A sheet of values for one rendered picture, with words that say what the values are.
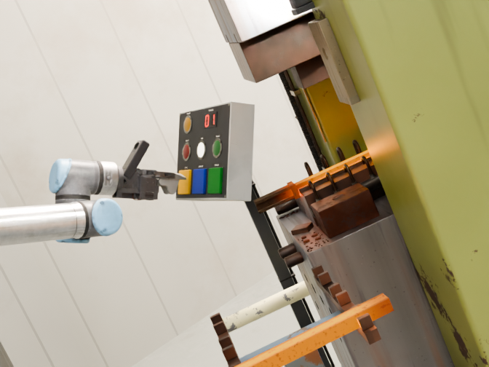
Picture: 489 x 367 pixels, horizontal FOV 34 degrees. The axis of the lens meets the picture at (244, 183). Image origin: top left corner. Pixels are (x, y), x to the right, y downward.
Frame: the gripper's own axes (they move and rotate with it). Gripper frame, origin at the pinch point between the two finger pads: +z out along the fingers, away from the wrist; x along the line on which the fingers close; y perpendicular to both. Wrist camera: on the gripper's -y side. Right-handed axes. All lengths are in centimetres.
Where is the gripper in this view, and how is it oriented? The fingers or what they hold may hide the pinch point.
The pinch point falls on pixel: (181, 175)
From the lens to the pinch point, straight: 223.1
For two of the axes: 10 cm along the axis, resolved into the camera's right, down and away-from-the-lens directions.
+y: -0.4, 10.0, -0.5
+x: 5.1, -0.2, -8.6
